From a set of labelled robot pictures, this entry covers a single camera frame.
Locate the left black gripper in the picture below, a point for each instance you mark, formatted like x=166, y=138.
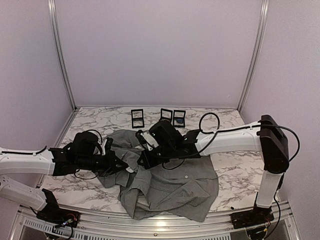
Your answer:
x=111, y=168

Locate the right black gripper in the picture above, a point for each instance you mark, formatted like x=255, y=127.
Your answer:
x=149, y=163

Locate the dark patterned round brooch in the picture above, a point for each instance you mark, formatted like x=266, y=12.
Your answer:
x=128, y=169

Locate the grey button shirt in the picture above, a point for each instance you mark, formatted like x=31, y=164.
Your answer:
x=188, y=191

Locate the blue round brooch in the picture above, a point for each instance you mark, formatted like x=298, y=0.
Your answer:
x=179, y=121

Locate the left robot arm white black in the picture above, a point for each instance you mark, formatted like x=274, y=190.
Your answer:
x=87, y=152

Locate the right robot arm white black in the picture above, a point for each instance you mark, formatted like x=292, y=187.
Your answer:
x=163, y=142

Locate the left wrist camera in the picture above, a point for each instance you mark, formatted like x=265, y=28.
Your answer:
x=106, y=146

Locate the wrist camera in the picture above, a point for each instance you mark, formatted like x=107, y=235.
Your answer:
x=146, y=140
x=106, y=146

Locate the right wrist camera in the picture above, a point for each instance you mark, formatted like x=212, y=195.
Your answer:
x=146, y=140

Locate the left black display frame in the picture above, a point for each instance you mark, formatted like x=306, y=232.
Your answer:
x=137, y=118

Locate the black display frame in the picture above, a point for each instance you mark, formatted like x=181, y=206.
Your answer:
x=166, y=114
x=179, y=114
x=137, y=118

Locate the middle black display frame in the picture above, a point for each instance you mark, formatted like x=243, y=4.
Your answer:
x=166, y=114

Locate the right black display frame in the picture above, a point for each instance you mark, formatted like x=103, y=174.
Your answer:
x=179, y=114

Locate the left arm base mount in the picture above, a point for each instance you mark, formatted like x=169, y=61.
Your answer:
x=54, y=214

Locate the front aluminium rail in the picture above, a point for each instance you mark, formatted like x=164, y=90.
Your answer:
x=106, y=225

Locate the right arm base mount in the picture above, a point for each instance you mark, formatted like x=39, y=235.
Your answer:
x=255, y=216

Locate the left aluminium frame post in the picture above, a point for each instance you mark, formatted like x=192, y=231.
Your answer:
x=60, y=54

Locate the aluminium frame post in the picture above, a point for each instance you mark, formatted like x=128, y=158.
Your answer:
x=60, y=54
x=257, y=47

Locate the right aluminium frame post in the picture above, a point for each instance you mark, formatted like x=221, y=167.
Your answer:
x=257, y=47

